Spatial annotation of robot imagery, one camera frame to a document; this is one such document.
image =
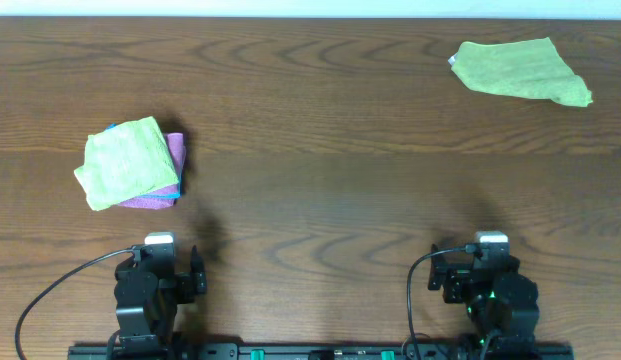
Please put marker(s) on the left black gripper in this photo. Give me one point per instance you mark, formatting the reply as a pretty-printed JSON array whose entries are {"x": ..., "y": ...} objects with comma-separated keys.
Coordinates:
[{"x": 191, "y": 280}]

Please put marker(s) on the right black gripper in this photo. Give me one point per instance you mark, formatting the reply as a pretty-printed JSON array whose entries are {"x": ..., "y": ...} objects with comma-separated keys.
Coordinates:
[{"x": 458, "y": 275}]

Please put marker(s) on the green microfiber cloth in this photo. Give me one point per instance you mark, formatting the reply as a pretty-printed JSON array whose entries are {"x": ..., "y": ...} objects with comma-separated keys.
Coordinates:
[{"x": 531, "y": 69}]

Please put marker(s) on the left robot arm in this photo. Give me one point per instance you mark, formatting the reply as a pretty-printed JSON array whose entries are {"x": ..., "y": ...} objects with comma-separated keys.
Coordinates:
[{"x": 148, "y": 292}]

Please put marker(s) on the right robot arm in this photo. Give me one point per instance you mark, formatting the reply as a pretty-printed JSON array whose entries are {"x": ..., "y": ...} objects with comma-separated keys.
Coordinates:
[{"x": 499, "y": 301}]

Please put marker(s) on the folded blue cloth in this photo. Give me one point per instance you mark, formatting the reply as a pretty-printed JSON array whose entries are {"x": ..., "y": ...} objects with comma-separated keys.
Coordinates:
[{"x": 145, "y": 164}]

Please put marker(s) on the folded purple cloth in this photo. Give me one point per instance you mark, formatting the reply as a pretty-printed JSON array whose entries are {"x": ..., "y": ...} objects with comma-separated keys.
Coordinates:
[{"x": 165, "y": 197}]

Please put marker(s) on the folded green cloth on stack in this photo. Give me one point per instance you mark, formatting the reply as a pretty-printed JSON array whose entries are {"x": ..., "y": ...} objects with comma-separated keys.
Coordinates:
[{"x": 90, "y": 175}]

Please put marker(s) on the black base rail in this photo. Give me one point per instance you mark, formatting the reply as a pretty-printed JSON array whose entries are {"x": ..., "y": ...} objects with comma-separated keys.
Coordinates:
[{"x": 231, "y": 351}]

